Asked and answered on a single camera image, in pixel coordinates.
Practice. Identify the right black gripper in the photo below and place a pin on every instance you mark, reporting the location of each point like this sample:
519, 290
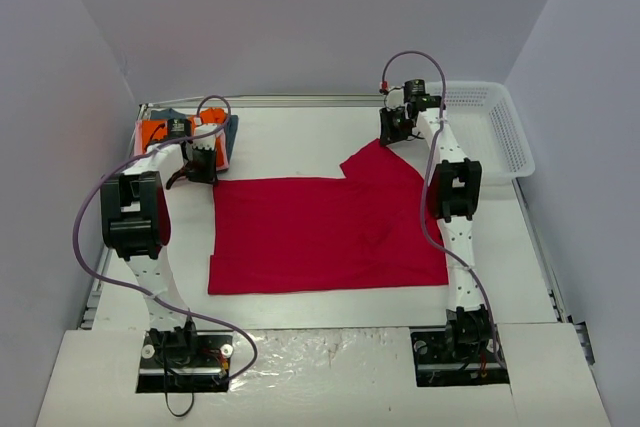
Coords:
393, 126

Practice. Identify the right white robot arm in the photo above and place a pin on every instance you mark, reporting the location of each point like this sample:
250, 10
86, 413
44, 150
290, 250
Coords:
450, 198

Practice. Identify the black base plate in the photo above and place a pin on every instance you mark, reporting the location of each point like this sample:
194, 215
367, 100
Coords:
436, 365
203, 370

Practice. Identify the red t-shirt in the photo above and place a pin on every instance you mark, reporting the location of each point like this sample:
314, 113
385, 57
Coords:
359, 231

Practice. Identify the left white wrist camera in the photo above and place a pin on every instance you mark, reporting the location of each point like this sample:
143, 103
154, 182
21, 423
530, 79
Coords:
207, 136

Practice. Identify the blue-grey folded t-shirt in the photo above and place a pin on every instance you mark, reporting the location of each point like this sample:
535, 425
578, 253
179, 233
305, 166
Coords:
232, 129

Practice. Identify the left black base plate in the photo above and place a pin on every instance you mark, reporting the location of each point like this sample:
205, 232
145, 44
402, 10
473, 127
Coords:
203, 370

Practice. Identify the white plastic basket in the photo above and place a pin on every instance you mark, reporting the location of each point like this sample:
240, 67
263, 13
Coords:
482, 124

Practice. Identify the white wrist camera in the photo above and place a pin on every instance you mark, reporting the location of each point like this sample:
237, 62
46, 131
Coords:
207, 136
394, 97

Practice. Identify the orange folded t-shirt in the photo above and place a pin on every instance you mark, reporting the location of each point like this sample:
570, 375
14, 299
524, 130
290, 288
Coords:
150, 134

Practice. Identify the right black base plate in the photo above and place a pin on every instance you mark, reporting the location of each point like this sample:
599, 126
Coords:
436, 365

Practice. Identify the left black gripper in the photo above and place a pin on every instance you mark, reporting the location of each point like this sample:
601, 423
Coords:
201, 172

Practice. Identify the pink folded t-shirt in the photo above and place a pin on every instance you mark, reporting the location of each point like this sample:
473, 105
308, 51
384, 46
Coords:
150, 133

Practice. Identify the white foam front board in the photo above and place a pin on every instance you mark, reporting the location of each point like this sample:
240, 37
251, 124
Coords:
360, 377

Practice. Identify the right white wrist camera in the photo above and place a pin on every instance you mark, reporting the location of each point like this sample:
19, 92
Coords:
394, 97

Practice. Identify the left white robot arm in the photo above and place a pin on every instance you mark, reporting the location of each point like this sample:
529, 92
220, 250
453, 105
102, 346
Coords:
136, 222

